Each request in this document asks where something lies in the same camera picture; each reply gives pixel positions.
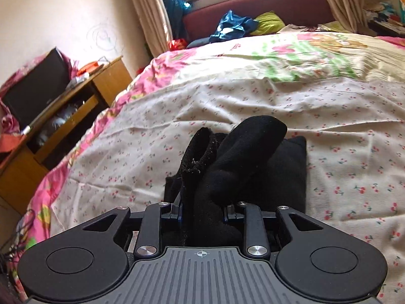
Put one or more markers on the red shiny wrapper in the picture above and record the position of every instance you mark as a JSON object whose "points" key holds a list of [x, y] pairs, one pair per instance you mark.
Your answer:
{"points": [[177, 44]]}

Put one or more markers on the yellow-green pillow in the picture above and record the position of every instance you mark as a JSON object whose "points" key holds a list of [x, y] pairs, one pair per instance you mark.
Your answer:
{"points": [[269, 23]]}

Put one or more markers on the black monitor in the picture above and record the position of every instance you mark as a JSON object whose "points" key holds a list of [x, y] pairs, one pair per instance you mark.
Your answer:
{"points": [[34, 88]]}

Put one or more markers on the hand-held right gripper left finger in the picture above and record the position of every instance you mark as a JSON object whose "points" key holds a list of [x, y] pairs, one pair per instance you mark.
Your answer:
{"points": [[179, 219]]}

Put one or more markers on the blue hanging bag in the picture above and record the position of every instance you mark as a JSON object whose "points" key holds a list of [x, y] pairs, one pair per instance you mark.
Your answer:
{"points": [[174, 9]]}

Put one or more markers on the orange item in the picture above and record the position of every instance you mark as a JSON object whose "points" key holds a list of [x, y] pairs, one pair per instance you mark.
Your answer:
{"points": [[90, 68]]}

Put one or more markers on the maroon headboard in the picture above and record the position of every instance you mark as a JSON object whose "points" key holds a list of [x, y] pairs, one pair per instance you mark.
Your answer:
{"points": [[284, 3]]}

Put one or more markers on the black garment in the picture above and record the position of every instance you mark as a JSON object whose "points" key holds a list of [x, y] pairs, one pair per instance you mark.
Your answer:
{"points": [[246, 164]]}

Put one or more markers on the wooden cabinet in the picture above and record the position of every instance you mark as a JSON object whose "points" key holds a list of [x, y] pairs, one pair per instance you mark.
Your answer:
{"points": [[107, 79]]}

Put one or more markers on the cherry print bed sheet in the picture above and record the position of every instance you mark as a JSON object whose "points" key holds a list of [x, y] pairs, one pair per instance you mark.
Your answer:
{"points": [[332, 126]]}

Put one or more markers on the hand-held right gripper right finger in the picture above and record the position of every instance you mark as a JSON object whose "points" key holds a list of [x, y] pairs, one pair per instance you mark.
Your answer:
{"points": [[229, 217]]}

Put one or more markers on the blue crumpled garment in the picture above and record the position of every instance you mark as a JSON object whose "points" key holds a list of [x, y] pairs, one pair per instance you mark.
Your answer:
{"points": [[232, 25]]}

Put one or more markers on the cluttered bedside table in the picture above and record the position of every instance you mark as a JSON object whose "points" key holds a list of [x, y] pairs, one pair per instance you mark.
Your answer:
{"points": [[386, 12]]}

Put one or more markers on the beige curtain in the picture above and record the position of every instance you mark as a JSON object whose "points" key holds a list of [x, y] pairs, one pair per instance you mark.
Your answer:
{"points": [[341, 3], [148, 12]]}

